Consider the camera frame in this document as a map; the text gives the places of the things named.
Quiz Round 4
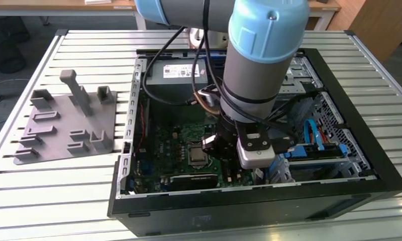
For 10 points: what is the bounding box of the silver CPU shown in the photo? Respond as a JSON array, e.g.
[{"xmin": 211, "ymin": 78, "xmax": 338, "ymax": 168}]
[{"xmin": 188, "ymin": 146, "xmax": 206, "ymax": 161}]

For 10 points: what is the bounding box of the CPU socket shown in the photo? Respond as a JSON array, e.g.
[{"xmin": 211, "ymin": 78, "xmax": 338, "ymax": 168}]
[{"xmin": 186, "ymin": 142, "xmax": 211, "ymax": 169}]

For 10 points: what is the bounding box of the green motherboard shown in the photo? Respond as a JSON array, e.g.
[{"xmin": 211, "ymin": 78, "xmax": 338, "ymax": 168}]
[{"xmin": 129, "ymin": 123, "xmax": 255, "ymax": 193}]

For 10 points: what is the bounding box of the black graphics card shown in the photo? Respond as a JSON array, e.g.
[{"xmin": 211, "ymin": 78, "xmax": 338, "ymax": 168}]
[{"xmin": 168, "ymin": 172, "xmax": 219, "ymax": 190}]

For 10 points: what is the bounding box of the hard disk in blue carrier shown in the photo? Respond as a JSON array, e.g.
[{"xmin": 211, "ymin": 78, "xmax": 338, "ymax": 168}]
[{"xmin": 280, "ymin": 142, "xmax": 347, "ymax": 160}]

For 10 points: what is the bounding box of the black PC case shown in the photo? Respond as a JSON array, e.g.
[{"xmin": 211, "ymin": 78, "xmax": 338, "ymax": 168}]
[{"xmin": 107, "ymin": 47, "xmax": 402, "ymax": 236}]

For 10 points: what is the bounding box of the grey power supply white label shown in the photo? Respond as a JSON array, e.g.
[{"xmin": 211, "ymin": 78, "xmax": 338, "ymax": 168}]
[{"xmin": 141, "ymin": 59, "xmax": 224, "ymax": 124}]

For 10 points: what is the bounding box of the metal disk bay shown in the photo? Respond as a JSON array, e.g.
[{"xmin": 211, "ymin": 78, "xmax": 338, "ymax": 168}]
[{"xmin": 266, "ymin": 150, "xmax": 369, "ymax": 183}]

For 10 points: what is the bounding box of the metal drive cage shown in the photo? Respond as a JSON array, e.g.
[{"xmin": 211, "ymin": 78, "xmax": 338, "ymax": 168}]
[{"xmin": 279, "ymin": 54, "xmax": 322, "ymax": 111}]

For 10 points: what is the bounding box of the grey parts rack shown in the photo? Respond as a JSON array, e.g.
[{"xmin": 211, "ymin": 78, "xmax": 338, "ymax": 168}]
[{"xmin": 12, "ymin": 69, "xmax": 119, "ymax": 166}]

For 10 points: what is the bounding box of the wooden cabinet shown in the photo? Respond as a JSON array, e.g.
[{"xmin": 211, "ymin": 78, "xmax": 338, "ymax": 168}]
[{"xmin": 327, "ymin": 0, "xmax": 402, "ymax": 63}]

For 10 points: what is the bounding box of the wooden desk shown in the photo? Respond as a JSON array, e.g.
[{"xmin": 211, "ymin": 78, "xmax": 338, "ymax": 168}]
[{"xmin": 0, "ymin": 0, "xmax": 342, "ymax": 31}]

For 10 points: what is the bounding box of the black office chair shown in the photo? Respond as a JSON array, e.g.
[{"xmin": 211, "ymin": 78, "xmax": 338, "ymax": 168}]
[{"xmin": 0, "ymin": 16, "xmax": 31, "ymax": 73}]

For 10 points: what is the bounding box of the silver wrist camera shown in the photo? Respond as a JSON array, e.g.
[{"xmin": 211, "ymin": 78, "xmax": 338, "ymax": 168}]
[{"xmin": 236, "ymin": 144, "xmax": 278, "ymax": 169}]

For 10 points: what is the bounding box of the black camera bracket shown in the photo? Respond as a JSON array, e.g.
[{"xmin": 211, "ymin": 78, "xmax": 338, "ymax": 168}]
[{"xmin": 236, "ymin": 125, "xmax": 272, "ymax": 152}]

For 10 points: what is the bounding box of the black cable with brass plug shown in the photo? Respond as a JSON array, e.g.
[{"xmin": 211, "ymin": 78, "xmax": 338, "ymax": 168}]
[{"xmin": 141, "ymin": 25, "xmax": 219, "ymax": 115}]

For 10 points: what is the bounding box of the red wire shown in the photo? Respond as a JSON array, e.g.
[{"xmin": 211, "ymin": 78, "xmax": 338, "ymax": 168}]
[{"xmin": 136, "ymin": 102, "xmax": 148, "ymax": 151}]

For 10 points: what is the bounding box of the blue flat wire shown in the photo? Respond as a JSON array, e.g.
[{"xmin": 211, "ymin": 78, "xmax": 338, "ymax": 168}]
[{"xmin": 303, "ymin": 118, "xmax": 325, "ymax": 151}]

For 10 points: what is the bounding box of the black sleeved wire bundle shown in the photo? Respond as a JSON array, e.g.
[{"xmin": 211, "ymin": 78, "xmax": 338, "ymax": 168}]
[{"xmin": 271, "ymin": 89, "xmax": 323, "ymax": 121}]

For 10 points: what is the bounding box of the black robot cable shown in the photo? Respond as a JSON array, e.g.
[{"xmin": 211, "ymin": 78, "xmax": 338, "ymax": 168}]
[{"xmin": 190, "ymin": 0, "xmax": 301, "ymax": 144}]

